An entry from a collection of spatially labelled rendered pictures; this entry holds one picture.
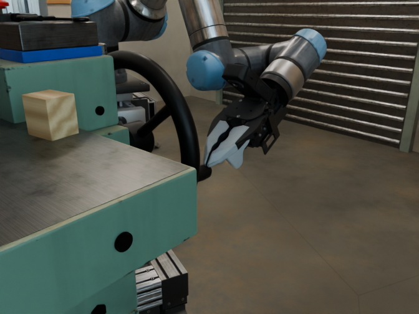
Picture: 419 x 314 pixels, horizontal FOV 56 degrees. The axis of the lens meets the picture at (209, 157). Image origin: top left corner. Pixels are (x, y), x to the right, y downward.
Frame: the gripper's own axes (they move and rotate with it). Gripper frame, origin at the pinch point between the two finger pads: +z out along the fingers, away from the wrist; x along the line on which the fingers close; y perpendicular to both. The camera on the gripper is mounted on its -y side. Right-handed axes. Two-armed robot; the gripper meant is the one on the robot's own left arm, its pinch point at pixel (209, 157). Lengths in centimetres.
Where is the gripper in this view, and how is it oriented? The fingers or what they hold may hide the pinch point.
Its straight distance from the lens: 62.8
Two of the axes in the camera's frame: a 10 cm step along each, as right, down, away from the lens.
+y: 3.3, 6.8, 6.6
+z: -5.7, 7.0, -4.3
